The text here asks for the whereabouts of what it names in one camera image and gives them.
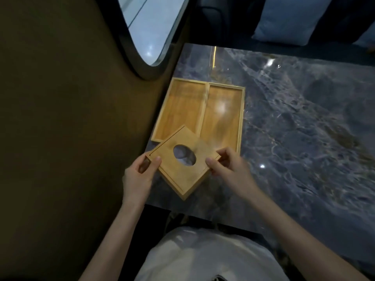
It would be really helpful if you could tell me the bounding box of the person's left hand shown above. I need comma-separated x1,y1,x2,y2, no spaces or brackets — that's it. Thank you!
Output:
122,154,162,205

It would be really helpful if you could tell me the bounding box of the person's right hand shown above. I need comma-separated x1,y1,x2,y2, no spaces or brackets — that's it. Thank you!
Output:
205,147,259,199

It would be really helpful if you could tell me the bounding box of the wooden lid with oval hole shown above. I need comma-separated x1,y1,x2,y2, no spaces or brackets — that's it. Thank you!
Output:
145,125,221,201

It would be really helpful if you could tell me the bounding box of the person's right forearm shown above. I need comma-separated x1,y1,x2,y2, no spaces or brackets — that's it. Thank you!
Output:
240,186,370,281

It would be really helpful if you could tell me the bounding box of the person's left forearm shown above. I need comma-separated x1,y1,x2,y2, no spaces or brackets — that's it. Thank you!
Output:
79,199,150,281

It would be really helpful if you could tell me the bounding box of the wooden two-compartment tray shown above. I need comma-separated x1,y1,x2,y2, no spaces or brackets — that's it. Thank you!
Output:
151,77,246,157

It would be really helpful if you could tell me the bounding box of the person's white shirt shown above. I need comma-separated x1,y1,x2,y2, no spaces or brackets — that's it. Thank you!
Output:
134,226,290,281

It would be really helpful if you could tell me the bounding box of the dark sofa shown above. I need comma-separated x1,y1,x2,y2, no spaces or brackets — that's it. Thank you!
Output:
171,0,375,63

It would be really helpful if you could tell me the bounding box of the light blue cushion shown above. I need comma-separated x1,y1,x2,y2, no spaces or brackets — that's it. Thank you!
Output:
252,0,335,46

